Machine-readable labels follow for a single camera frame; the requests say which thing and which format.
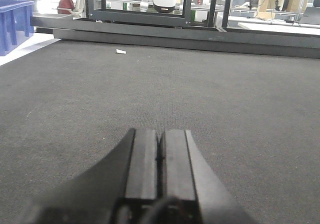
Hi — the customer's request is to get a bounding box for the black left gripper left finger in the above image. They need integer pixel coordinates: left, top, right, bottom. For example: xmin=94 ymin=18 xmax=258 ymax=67
xmin=15 ymin=129 xmax=158 ymax=224

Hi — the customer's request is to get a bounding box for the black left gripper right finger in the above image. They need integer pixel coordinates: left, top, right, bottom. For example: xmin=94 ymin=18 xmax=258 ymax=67
xmin=161 ymin=129 xmax=257 ymax=224

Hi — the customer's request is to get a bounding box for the dark grey fabric mat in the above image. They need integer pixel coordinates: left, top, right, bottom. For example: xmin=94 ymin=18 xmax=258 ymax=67
xmin=0 ymin=40 xmax=320 ymax=224

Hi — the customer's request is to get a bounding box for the white paper scrap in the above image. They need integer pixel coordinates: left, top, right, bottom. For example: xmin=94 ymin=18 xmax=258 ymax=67
xmin=116 ymin=49 xmax=127 ymax=54

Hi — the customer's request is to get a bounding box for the white background table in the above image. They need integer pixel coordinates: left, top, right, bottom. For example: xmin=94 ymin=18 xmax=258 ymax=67
xmin=238 ymin=22 xmax=320 ymax=35

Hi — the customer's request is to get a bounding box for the red bag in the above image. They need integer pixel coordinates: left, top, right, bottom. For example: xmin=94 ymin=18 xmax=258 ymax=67
xmin=57 ymin=0 xmax=75 ymax=14

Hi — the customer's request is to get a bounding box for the blue plastic crate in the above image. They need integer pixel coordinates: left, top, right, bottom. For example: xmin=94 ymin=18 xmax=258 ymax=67
xmin=0 ymin=0 xmax=35 ymax=56

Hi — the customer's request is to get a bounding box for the black metal frame rack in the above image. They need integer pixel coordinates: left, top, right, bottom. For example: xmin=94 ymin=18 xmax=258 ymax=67
xmin=84 ymin=0 xmax=235 ymax=29

